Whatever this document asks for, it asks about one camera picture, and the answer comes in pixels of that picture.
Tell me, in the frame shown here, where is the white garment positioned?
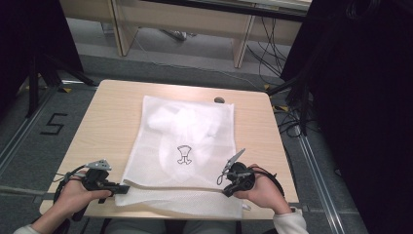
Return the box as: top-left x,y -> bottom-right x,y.
146,102 -> 223,183

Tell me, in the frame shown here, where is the light wooden desk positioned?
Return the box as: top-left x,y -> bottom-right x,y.
58,0 -> 314,70

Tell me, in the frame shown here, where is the bundle of black cables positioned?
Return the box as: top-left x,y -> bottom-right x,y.
245,16 -> 293,87

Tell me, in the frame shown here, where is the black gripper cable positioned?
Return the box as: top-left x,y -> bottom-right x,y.
216,165 -> 286,198
52,165 -> 91,222

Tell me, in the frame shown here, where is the black metal stand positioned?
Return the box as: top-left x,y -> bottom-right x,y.
24,53 -> 97,119

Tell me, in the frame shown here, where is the tangle of black floor cables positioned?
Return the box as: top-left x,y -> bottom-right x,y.
272,102 -> 322,138

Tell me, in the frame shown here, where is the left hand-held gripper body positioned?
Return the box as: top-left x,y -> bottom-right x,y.
81,158 -> 115,205

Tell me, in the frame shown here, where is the person's left hand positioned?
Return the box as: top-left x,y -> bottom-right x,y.
59,177 -> 113,217

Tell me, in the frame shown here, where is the black curtain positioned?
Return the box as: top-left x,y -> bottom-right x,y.
0,0 -> 85,110
280,0 -> 413,234

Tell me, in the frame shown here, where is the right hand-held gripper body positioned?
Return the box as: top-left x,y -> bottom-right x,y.
222,148 -> 257,193

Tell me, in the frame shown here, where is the white mesh laundry bag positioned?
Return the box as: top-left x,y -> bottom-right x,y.
114,95 -> 244,220

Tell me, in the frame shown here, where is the person's right hand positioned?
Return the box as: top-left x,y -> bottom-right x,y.
233,163 -> 292,216

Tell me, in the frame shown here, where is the metal floor rail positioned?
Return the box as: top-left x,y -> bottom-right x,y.
0,85 -> 63,178
294,125 -> 347,234

